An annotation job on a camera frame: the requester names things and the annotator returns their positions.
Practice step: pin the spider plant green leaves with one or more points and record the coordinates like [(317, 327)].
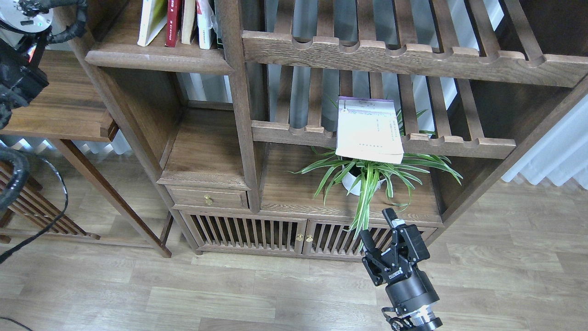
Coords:
[(412, 163)]

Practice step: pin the white curtain behind shelf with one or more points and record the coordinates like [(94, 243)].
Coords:
[(215, 88)]

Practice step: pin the yellow green cover book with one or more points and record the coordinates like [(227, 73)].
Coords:
[(153, 19)]

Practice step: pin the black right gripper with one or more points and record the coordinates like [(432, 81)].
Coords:
[(409, 289)]

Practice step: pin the brass drawer knob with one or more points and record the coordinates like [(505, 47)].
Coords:
[(208, 200)]

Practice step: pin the slatted wooden rack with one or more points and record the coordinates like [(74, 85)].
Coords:
[(32, 206)]

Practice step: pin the white red upright book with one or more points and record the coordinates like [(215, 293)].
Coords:
[(207, 25)]

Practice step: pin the white curtain right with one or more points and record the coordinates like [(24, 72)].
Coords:
[(560, 156)]

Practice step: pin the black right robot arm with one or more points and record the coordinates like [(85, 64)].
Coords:
[(415, 322)]

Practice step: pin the dark upright book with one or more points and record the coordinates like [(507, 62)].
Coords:
[(218, 27)]

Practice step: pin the dark wooden bookshelf cabinet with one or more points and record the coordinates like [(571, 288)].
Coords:
[(489, 104)]

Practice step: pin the brown wooden side table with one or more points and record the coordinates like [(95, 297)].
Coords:
[(69, 109)]

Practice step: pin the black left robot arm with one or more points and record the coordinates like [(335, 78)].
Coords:
[(22, 81)]

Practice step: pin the pale purple cover book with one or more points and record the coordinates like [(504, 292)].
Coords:
[(368, 129)]

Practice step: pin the red cover book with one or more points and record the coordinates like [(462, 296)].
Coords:
[(173, 21)]

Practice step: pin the tan upright book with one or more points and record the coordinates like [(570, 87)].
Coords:
[(189, 17)]

